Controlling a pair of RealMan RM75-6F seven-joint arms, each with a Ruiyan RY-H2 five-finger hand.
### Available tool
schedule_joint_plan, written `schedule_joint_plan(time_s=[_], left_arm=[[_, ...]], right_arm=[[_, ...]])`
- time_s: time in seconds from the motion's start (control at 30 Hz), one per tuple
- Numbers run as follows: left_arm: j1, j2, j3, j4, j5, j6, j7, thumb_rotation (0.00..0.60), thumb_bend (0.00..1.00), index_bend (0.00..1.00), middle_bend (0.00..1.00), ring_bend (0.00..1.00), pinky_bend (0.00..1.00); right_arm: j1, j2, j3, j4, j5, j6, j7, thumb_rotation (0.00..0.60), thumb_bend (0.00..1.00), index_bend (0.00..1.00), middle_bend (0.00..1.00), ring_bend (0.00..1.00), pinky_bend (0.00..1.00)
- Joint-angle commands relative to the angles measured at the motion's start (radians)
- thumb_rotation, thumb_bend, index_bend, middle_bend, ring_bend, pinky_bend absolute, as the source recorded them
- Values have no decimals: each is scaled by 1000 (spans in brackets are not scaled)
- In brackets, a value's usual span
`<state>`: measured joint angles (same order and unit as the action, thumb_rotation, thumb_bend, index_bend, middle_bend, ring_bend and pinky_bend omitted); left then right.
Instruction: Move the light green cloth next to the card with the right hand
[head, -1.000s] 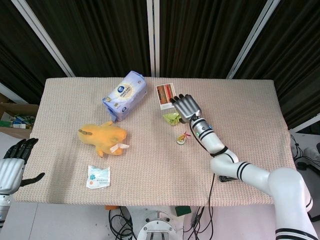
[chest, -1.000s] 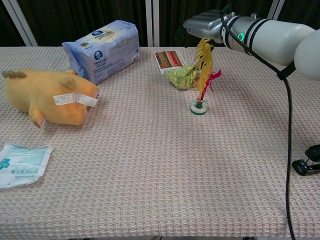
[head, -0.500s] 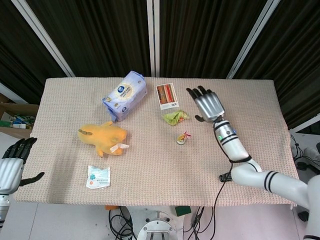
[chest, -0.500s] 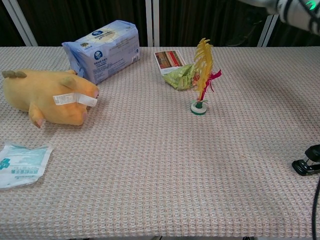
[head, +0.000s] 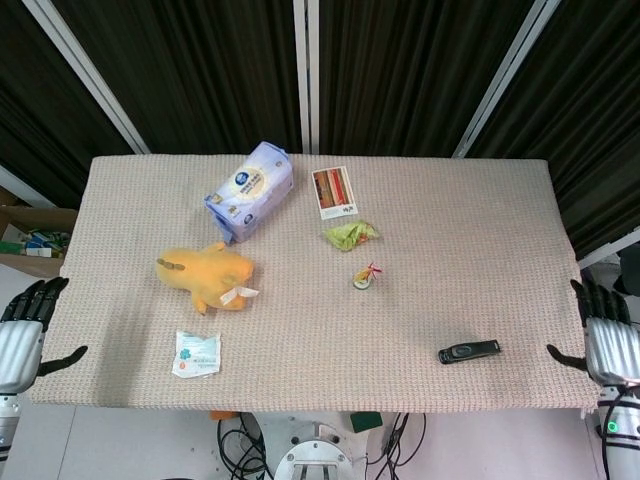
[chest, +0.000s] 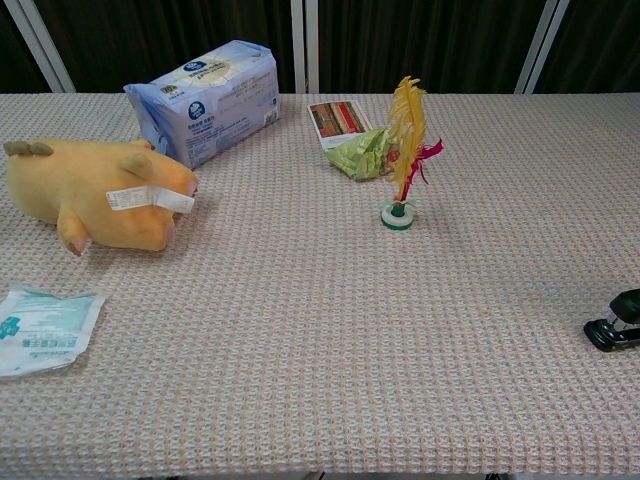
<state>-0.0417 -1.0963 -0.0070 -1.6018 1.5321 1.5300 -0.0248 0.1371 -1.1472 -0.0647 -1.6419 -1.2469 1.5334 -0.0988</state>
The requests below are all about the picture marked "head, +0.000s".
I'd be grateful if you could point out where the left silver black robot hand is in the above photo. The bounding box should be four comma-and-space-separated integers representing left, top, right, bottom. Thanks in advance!
0, 276, 89, 393

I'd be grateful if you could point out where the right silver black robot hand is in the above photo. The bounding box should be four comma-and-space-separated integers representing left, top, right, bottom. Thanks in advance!
546, 278, 640, 386

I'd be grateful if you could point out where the green snack bag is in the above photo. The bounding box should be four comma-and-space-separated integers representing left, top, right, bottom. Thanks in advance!
322, 218, 381, 253

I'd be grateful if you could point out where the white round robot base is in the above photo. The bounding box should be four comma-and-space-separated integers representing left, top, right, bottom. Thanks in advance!
272, 410, 367, 480

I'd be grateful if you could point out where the yellow feather shuttlecock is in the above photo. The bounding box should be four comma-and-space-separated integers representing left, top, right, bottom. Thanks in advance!
352, 260, 386, 292

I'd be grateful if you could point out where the brown cardboard box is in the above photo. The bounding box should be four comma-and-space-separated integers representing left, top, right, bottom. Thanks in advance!
0, 203, 80, 279

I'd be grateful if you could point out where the black stapler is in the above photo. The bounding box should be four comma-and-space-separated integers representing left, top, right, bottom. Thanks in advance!
437, 338, 501, 365

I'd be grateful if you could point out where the white teal mask packet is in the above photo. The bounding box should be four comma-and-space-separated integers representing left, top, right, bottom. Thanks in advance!
171, 329, 223, 379

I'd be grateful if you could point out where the orange plush animal toy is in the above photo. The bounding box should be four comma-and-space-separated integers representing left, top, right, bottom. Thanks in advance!
154, 241, 260, 317

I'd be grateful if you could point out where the beige waffle weave tablecloth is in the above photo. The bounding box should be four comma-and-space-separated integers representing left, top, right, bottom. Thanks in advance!
29, 152, 601, 419

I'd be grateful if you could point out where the black pleated curtain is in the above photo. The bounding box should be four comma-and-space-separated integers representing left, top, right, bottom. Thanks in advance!
0, 0, 139, 207
318, 0, 536, 157
52, 0, 306, 155
467, 0, 640, 261

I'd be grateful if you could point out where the green foam block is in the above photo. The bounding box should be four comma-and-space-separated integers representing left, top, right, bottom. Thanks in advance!
349, 412, 384, 434

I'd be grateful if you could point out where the blue tissue paper pack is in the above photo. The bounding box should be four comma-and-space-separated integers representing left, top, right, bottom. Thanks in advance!
202, 140, 294, 246

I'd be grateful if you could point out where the striped picture postcard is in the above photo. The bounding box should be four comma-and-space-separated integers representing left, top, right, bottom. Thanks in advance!
310, 167, 361, 220

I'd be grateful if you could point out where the white metal frame post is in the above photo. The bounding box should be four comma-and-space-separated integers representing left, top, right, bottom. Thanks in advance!
574, 233, 640, 270
0, 164, 56, 209
452, 0, 571, 159
293, 0, 321, 154
33, 0, 151, 155

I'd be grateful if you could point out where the black cable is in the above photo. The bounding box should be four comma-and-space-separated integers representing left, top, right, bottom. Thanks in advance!
364, 413, 429, 480
215, 413, 281, 480

